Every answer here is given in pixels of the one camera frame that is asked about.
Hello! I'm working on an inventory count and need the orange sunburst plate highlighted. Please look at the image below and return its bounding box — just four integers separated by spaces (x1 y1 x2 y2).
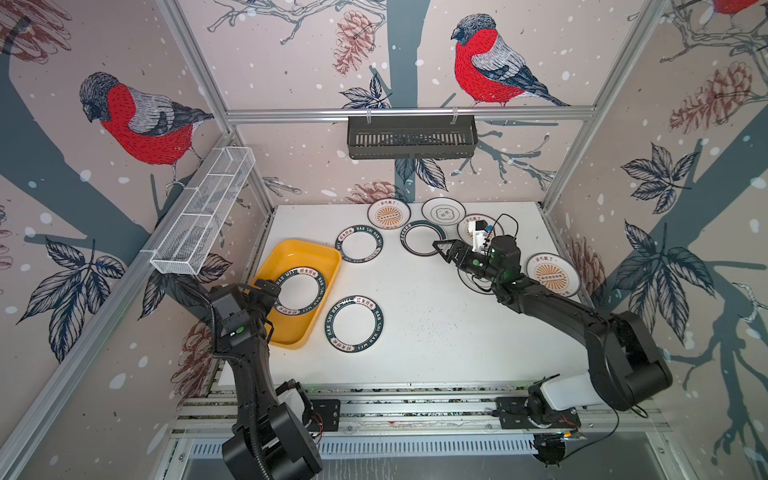
525 252 581 298
456 213 505 247
367 198 412 230

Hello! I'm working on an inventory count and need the green rim plate front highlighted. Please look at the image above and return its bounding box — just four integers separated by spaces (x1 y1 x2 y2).
324 295 384 354

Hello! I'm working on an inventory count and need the white black motif plate front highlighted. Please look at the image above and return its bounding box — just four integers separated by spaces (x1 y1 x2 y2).
457 269 493 295

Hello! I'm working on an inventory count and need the white black motif plate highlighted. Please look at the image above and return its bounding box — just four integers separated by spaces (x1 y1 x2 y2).
421 197 467 226
457 269 493 295

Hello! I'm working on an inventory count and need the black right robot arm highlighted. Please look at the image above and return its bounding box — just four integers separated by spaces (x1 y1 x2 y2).
433 235 673 415

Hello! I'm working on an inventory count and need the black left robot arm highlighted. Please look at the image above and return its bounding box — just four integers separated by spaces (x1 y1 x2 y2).
207 279 323 479

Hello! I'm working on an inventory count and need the yellow plastic bin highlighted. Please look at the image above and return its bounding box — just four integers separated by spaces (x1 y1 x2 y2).
253 239 342 350

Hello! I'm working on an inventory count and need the red green rim plate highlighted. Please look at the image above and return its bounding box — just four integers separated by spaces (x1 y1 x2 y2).
399 220 447 257

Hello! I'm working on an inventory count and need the white black motif plate back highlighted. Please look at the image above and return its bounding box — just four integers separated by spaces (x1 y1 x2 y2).
421 197 467 226

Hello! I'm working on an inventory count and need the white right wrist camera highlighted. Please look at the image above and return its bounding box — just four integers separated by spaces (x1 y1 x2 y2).
468 220 493 253

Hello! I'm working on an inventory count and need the white mesh wire shelf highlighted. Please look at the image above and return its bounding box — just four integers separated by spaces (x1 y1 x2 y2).
150 146 255 275

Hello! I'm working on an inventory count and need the black hanging wire basket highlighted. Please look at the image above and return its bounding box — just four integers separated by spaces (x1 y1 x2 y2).
347 115 478 160

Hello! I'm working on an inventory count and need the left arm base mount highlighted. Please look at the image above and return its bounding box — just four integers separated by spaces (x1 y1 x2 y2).
282 395 341 434

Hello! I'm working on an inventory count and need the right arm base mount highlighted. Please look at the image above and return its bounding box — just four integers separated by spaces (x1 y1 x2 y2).
493 396 581 430

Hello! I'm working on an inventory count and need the aluminium rail bed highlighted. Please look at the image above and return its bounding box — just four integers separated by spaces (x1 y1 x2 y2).
170 382 670 436

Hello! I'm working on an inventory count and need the aluminium frame crossbar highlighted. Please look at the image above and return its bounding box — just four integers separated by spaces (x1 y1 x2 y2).
225 106 597 125

